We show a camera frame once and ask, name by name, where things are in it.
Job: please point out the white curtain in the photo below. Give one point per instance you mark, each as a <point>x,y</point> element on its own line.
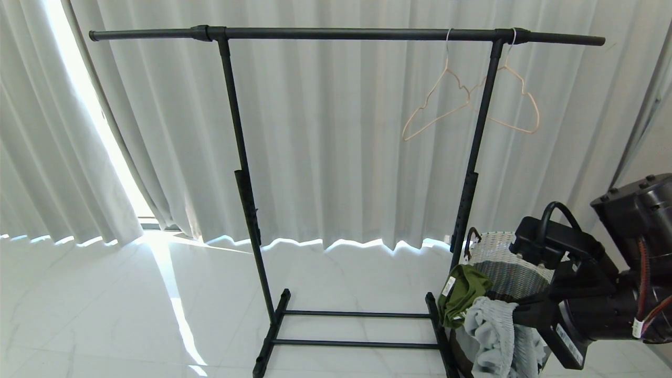
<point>341,157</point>
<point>31,131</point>

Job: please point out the pink clothes hanger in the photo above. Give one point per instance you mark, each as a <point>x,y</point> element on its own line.
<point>538,122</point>
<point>424,100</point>

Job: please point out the green garment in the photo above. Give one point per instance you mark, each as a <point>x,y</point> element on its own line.
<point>462,294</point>

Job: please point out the white laundry basket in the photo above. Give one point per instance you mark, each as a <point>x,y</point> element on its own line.
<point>499,247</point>

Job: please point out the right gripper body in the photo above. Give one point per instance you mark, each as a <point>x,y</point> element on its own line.
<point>598,315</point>

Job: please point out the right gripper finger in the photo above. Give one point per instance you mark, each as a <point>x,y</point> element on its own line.
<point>530,302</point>

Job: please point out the black clothes rack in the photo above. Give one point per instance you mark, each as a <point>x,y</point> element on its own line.
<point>341,34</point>

